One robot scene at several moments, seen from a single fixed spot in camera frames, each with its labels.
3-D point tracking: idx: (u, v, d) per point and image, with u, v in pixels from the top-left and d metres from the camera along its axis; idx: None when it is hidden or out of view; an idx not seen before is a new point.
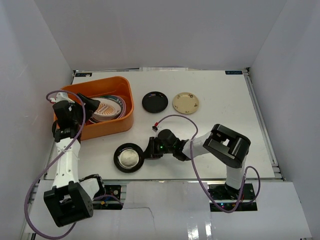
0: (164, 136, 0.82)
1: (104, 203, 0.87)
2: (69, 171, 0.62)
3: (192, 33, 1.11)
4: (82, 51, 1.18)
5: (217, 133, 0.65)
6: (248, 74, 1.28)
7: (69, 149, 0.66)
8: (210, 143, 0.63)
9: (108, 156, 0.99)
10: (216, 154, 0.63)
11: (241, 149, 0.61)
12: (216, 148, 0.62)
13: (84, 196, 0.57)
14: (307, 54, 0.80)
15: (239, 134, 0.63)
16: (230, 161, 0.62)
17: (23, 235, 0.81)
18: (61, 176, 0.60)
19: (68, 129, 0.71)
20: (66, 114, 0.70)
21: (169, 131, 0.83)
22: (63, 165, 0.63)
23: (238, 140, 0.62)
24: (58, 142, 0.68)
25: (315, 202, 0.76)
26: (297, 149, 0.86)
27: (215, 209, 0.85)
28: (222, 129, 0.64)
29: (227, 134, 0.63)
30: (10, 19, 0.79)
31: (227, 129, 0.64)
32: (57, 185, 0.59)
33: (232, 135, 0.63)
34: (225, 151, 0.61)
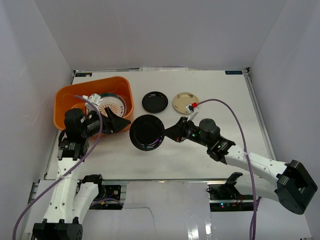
0: (208, 127, 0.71)
1: (104, 203, 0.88)
2: (63, 205, 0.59)
3: (192, 32, 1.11)
4: (82, 51, 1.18)
5: (290, 169, 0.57)
6: (248, 74, 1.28)
7: (67, 177, 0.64)
8: (287, 184, 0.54)
9: (108, 156, 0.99)
10: (283, 194, 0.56)
11: (308, 198, 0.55)
12: (292, 192, 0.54)
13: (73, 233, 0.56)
14: (307, 54, 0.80)
15: (312, 180, 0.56)
16: (294, 205, 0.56)
17: (23, 235, 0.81)
18: (53, 209, 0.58)
19: (73, 145, 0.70)
20: (76, 127, 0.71)
21: (216, 126, 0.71)
22: (58, 196, 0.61)
23: (308, 187, 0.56)
24: (59, 160, 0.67)
25: (315, 202, 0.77)
26: (297, 149, 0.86)
27: (215, 209, 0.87)
28: (301, 171, 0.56)
29: (304, 179, 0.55)
30: (9, 19, 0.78)
31: (305, 172, 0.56)
32: (48, 219, 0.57)
33: (306, 179, 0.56)
34: (295, 195, 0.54)
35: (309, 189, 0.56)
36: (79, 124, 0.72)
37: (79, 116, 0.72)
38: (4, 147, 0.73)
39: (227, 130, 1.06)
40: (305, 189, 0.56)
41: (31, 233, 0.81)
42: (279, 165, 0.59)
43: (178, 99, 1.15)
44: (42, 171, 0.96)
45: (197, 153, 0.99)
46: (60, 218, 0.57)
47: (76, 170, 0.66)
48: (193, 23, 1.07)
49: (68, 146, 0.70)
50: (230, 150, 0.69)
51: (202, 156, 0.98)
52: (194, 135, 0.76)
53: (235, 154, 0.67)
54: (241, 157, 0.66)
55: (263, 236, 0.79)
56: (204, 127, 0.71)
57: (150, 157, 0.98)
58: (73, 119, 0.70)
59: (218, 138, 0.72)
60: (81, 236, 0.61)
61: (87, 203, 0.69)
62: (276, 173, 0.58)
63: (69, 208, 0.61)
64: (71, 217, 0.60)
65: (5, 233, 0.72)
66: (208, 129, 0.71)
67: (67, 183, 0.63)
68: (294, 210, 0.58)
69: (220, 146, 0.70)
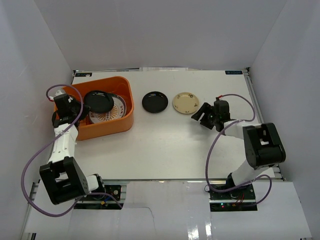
0: (219, 102, 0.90)
1: (104, 203, 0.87)
2: (66, 149, 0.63)
3: (192, 33, 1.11)
4: (82, 50, 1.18)
5: (264, 130, 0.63)
6: (248, 74, 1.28)
7: (67, 132, 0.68)
8: (250, 129, 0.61)
9: (107, 156, 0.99)
10: (246, 142, 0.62)
11: (268, 154, 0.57)
12: (251, 135, 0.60)
13: (79, 173, 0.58)
14: (307, 54, 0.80)
15: (281, 144, 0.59)
16: (251, 155, 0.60)
17: (23, 235, 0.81)
18: (57, 153, 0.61)
19: (67, 117, 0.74)
20: (66, 105, 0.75)
21: (227, 103, 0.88)
22: (60, 144, 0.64)
23: (275, 147, 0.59)
24: (55, 128, 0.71)
25: (315, 202, 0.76)
26: (297, 149, 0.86)
27: (215, 209, 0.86)
28: (270, 129, 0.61)
29: (271, 137, 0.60)
30: (9, 21, 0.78)
31: (276, 134, 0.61)
32: (53, 160, 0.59)
33: (274, 141, 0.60)
34: (256, 144, 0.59)
35: (274, 149, 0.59)
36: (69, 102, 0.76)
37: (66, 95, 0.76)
38: (4, 146, 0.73)
39: None
40: (271, 147, 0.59)
41: (31, 233, 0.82)
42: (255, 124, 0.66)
43: (178, 99, 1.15)
44: None
45: (197, 153, 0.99)
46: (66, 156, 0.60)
47: (73, 129, 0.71)
48: (193, 23, 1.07)
49: (61, 119, 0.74)
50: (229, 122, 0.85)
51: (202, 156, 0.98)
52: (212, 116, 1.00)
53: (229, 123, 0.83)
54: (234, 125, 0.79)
55: (263, 236, 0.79)
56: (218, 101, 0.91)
57: (150, 157, 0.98)
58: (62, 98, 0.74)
59: (227, 114, 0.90)
60: (86, 189, 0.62)
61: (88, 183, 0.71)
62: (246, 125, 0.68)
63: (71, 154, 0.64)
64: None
65: (4, 233, 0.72)
66: (218, 102, 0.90)
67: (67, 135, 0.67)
68: (253, 166, 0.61)
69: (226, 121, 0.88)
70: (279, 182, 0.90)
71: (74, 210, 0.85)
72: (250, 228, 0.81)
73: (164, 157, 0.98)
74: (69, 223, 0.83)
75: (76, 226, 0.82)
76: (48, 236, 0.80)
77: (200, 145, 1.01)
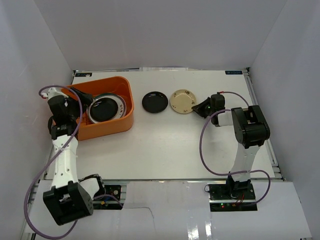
0: (216, 96, 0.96)
1: (104, 203, 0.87)
2: (68, 170, 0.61)
3: (192, 33, 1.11)
4: (82, 51, 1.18)
5: (251, 112, 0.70)
6: (248, 74, 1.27)
7: (67, 148, 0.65)
8: (237, 109, 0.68)
9: (107, 156, 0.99)
10: (235, 121, 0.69)
11: (254, 130, 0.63)
12: (238, 114, 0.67)
13: (84, 195, 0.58)
14: (307, 54, 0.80)
15: (266, 122, 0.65)
16: (239, 131, 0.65)
17: (23, 235, 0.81)
18: (59, 176, 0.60)
19: (65, 125, 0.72)
20: (62, 110, 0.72)
21: (223, 97, 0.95)
22: (61, 164, 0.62)
23: (260, 124, 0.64)
24: (54, 140, 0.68)
25: (315, 202, 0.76)
26: (297, 149, 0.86)
27: (215, 209, 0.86)
28: (255, 110, 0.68)
29: (256, 117, 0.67)
30: (9, 21, 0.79)
31: (261, 114, 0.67)
32: (56, 185, 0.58)
33: (259, 119, 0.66)
34: (242, 121, 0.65)
35: (260, 126, 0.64)
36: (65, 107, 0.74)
37: (63, 100, 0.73)
38: (4, 147, 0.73)
39: (227, 129, 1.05)
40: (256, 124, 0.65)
41: (31, 233, 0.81)
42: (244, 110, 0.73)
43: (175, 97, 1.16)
44: (41, 171, 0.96)
45: (197, 153, 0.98)
46: (69, 180, 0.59)
47: (73, 142, 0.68)
48: (193, 22, 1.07)
49: (59, 128, 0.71)
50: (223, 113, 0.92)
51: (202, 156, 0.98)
52: (209, 107, 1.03)
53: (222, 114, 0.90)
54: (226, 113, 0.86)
55: (263, 236, 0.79)
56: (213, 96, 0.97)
57: (150, 156, 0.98)
58: (58, 103, 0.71)
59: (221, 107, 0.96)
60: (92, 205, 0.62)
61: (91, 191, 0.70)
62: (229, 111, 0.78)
63: (75, 174, 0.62)
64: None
65: (4, 233, 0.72)
66: (214, 97, 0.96)
67: (69, 152, 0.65)
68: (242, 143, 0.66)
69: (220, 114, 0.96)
70: (279, 182, 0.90)
71: None
72: (250, 228, 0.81)
73: (164, 157, 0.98)
74: (69, 223, 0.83)
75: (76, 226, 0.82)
76: (48, 237, 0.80)
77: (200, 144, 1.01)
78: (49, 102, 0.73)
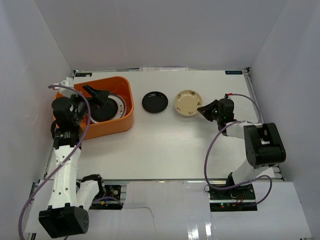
0: (225, 101, 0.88)
1: (104, 203, 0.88)
2: (66, 190, 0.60)
3: (192, 33, 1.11)
4: (82, 51, 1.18)
5: (265, 130, 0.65)
6: (248, 74, 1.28)
7: (67, 163, 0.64)
8: (250, 128, 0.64)
9: (107, 156, 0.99)
10: (247, 140, 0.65)
11: (269, 154, 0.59)
12: (251, 134, 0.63)
13: (80, 217, 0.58)
14: (308, 54, 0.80)
15: (282, 144, 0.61)
16: (252, 153, 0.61)
17: (23, 235, 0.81)
18: (57, 195, 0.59)
19: (68, 134, 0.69)
20: (67, 117, 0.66)
21: (232, 103, 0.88)
22: (60, 182, 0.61)
23: (275, 148, 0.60)
24: (56, 149, 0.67)
25: (316, 202, 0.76)
26: (297, 149, 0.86)
27: (214, 209, 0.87)
28: (270, 130, 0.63)
29: (272, 137, 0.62)
30: (9, 21, 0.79)
31: (277, 134, 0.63)
32: (53, 205, 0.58)
33: (274, 141, 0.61)
34: (257, 144, 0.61)
35: (275, 149, 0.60)
36: (70, 113, 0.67)
37: (68, 106, 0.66)
38: (3, 147, 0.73)
39: None
40: (271, 146, 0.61)
41: (31, 233, 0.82)
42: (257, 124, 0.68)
43: (180, 98, 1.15)
44: (41, 171, 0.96)
45: (197, 153, 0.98)
46: (66, 202, 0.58)
47: (74, 156, 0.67)
48: (193, 22, 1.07)
49: (63, 136, 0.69)
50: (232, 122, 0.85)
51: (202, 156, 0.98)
52: (216, 112, 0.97)
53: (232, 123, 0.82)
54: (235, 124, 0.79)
55: (263, 236, 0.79)
56: (222, 101, 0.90)
57: (151, 157, 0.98)
58: (64, 112, 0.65)
59: (230, 114, 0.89)
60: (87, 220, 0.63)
61: (90, 196, 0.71)
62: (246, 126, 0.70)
63: (73, 193, 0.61)
64: (76, 201, 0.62)
65: (4, 233, 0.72)
66: (223, 102, 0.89)
67: (69, 168, 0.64)
68: (253, 164, 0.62)
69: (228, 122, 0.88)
70: (279, 182, 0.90)
71: None
72: (250, 228, 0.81)
73: (164, 157, 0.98)
74: None
75: None
76: (48, 237, 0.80)
77: (200, 145, 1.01)
78: (53, 106, 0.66)
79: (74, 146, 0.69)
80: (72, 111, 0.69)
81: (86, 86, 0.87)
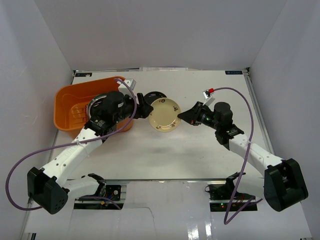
0: (222, 110, 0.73)
1: (104, 203, 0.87)
2: (63, 166, 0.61)
3: (192, 33, 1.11)
4: (82, 51, 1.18)
5: (285, 166, 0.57)
6: (248, 74, 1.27)
7: (82, 145, 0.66)
8: (274, 172, 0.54)
9: (108, 156, 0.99)
10: (266, 182, 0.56)
11: (293, 199, 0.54)
12: (276, 183, 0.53)
13: (56, 196, 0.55)
14: (307, 54, 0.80)
15: (304, 185, 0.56)
16: (273, 198, 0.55)
17: (23, 235, 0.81)
18: (54, 165, 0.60)
19: (102, 123, 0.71)
20: (111, 109, 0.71)
21: (231, 111, 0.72)
22: (64, 156, 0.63)
23: (297, 191, 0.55)
24: (84, 129, 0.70)
25: (316, 202, 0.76)
26: (297, 149, 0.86)
27: (214, 209, 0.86)
28: (294, 170, 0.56)
29: (295, 179, 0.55)
30: (10, 21, 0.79)
31: (299, 173, 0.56)
32: (45, 170, 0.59)
33: (298, 183, 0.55)
34: (282, 192, 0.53)
35: (296, 191, 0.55)
36: (116, 108, 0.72)
37: (117, 101, 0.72)
38: (4, 147, 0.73)
39: None
40: (293, 189, 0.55)
41: (31, 233, 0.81)
42: (275, 158, 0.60)
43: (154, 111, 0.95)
44: None
45: (197, 153, 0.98)
46: (54, 176, 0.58)
47: (92, 144, 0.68)
48: (193, 23, 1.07)
49: (97, 122, 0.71)
50: (236, 136, 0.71)
51: (202, 156, 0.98)
52: (208, 119, 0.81)
53: (238, 141, 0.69)
54: (243, 144, 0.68)
55: (263, 236, 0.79)
56: (218, 109, 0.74)
57: (151, 157, 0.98)
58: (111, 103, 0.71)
59: (229, 123, 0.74)
60: (62, 207, 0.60)
61: (83, 190, 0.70)
62: (267, 164, 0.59)
63: (66, 172, 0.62)
64: (63, 182, 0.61)
65: (5, 233, 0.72)
66: (220, 110, 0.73)
67: (78, 150, 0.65)
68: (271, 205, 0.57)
69: (229, 131, 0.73)
70: None
71: (74, 210, 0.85)
72: (250, 228, 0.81)
73: (164, 157, 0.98)
74: (69, 223, 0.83)
75: (76, 226, 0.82)
76: (48, 237, 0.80)
77: (200, 145, 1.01)
78: (108, 95, 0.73)
79: (98, 136, 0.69)
80: (118, 107, 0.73)
81: (138, 94, 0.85)
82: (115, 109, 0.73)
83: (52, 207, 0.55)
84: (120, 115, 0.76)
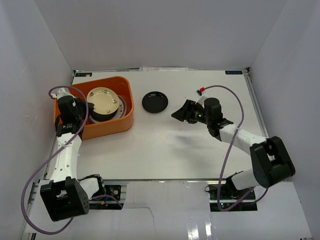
0: (211, 103, 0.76)
1: (104, 203, 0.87)
2: (68, 166, 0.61)
3: (192, 33, 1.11)
4: (82, 50, 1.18)
5: (270, 144, 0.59)
6: (248, 74, 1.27)
7: (70, 144, 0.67)
8: (258, 148, 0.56)
9: (108, 156, 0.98)
10: (254, 161, 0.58)
11: (281, 174, 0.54)
12: (260, 157, 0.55)
13: (80, 193, 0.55)
14: (307, 53, 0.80)
15: (290, 161, 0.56)
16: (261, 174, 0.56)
17: (23, 235, 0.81)
18: (59, 171, 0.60)
19: (70, 124, 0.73)
20: (69, 109, 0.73)
21: (220, 104, 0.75)
22: (62, 160, 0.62)
23: (284, 165, 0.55)
24: (59, 137, 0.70)
25: (316, 202, 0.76)
26: (297, 149, 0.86)
27: (214, 209, 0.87)
28: (278, 146, 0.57)
29: (280, 153, 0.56)
30: (10, 21, 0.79)
31: (284, 149, 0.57)
32: (54, 179, 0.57)
33: (283, 158, 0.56)
34: (268, 166, 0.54)
35: (283, 166, 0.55)
36: (73, 106, 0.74)
37: (71, 100, 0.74)
38: (3, 147, 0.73)
39: None
40: (280, 164, 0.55)
41: (31, 233, 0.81)
42: (260, 138, 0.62)
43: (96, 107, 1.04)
44: (42, 171, 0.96)
45: (197, 153, 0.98)
46: (67, 175, 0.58)
47: (75, 142, 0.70)
48: (193, 23, 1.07)
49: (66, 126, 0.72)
50: (225, 126, 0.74)
51: (202, 156, 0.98)
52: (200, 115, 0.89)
53: (228, 129, 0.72)
54: (232, 131, 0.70)
55: (263, 236, 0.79)
56: (207, 103, 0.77)
57: (151, 157, 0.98)
58: (66, 103, 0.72)
59: (219, 115, 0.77)
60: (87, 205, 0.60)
61: (89, 190, 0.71)
62: (252, 143, 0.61)
63: (73, 171, 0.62)
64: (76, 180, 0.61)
65: (5, 233, 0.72)
66: (209, 104, 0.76)
67: (70, 150, 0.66)
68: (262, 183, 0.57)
69: (220, 124, 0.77)
70: (280, 182, 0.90)
71: None
72: (250, 228, 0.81)
73: (164, 157, 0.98)
74: (70, 223, 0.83)
75: (76, 226, 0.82)
76: (47, 237, 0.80)
77: (200, 145, 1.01)
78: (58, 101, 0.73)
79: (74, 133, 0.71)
80: (74, 105, 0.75)
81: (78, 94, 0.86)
82: (72, 107, 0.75)
83: (83, 206, 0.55)
84: (80, 113, 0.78)
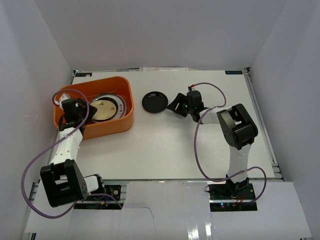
0: (192, 94, 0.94)
1: (104, 203, 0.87)
2: (68, 151, 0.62)
3: (192, 33, 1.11)
4: (82, 50, 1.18)
5: (236, 111, 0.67)
6: (248, 74, 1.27)
7: (71, 136, 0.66)
8: (223, 113, 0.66)
9: (108, 156, 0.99)
10: (222, 125, 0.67)
11: (244, 132, 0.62)
12: (224, 118, 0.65)
13: (79, 176, 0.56)
14: (307, 53, 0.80)
15: (253, 122, 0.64)
16: (228, 134, 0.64)
17: (23, 235, 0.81)
18: (59, 155, 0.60)
19: (73, 122, 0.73)
20: (72, 109, 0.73)
21: (199, 94, 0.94)
22: (63, 147, 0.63)
23: (247, 125, 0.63)
24: (61, 131, 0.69)
25: (315, 202, 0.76)
26: (297, 149, 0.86)
27: (215, 209, 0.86)
28: (240, 110, 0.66)
29: (242, 116, 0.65)
30: (10, 22, 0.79)
31: (246, 112, 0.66)
32: (54, 162, 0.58)
33: (245, 119, 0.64)
34: (231, 126, 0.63)
35: (247, 126, 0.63)
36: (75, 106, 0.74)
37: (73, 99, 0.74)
38: (3, 147, 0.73)
39: None
40: (243, 125, 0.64)
41: (31, 233, 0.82)
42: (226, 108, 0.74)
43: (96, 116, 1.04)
44: None
45: (197, 153, 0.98)
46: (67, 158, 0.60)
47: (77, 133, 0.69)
48: (193, 23, 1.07)
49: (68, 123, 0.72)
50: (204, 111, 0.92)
51: (202, 156, 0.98)
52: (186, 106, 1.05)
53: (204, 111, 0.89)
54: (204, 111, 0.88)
55: (263, 236, 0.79)
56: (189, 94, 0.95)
57: (151, 157, 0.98)
58: (69, 102, 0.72)
59: (200, 104, 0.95)
60: (85, 192, 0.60)
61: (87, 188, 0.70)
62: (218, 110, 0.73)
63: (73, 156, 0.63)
64: None
65: (5, 233, 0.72)
66: (191, 94, 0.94)
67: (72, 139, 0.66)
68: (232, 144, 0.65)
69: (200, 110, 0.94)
70: (279, 182, 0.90)
71: (73, 210, 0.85)
72: (250, 228, 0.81)
73: (163, 156, 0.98)
74: (69, 223, 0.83)
75: (76, 226, 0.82)
76: (47, 237, 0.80)
77: (200, 145, 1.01)
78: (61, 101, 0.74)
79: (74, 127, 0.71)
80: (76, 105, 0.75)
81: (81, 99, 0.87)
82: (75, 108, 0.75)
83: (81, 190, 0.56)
84: (82, 115, 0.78)
